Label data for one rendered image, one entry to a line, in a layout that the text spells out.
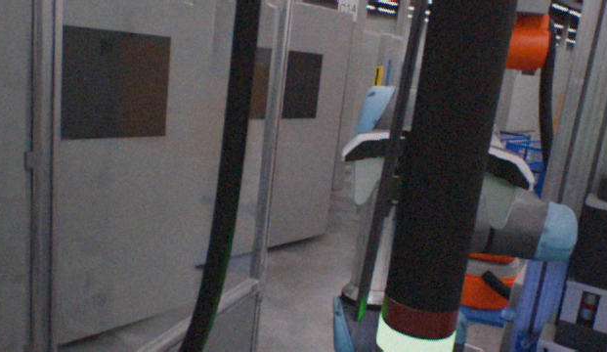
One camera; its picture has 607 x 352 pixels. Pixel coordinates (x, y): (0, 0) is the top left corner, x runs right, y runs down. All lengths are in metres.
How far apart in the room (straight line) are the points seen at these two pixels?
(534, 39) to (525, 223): 3.63
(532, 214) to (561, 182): 0.47
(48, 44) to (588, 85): 0.95
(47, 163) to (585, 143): 0.97
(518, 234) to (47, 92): 0.74
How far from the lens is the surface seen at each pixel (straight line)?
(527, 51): 4.31
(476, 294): 4.36
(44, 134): 1.00
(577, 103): 1.18
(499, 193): 0.47
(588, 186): 1.21
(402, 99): 0.24
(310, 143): 4.92
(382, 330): 0.26
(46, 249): 1.06
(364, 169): 0.47
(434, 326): 0.25
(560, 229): 0.75
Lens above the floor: 1.73
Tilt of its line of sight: 13 degrees down
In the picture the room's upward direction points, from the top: 7 degrees clockwise
